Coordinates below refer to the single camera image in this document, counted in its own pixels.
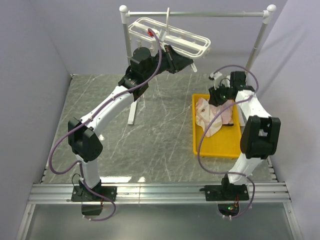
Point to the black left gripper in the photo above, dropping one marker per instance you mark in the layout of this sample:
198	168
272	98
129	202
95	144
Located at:
176	61

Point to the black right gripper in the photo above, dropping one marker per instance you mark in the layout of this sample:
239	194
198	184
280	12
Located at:
213	96

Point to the white end hanger clip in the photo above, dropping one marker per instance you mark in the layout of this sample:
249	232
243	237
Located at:
193	67

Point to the white pink underwear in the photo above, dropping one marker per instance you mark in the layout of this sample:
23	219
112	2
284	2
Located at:
204	114

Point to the white plastic clip hanger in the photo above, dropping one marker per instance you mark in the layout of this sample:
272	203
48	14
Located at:
187	43

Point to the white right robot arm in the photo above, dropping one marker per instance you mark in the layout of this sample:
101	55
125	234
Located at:
259	139

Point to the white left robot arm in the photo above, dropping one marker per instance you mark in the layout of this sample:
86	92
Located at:
84	139

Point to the pink underwear in tray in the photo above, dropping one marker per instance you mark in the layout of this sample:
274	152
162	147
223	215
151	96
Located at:
225	118

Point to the yellow plastic tray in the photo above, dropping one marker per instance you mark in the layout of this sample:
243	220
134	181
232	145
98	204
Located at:
223	144

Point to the white metal clothes rack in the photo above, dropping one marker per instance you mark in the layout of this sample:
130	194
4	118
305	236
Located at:
266	14

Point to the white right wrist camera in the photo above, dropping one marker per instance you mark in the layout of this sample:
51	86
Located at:
216	78

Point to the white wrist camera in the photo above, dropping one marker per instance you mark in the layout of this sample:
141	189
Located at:
156	35
216	78

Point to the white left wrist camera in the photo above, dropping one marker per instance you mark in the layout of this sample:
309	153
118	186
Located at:
156	35

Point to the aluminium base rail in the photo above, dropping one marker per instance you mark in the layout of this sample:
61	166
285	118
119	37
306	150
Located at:
157	193

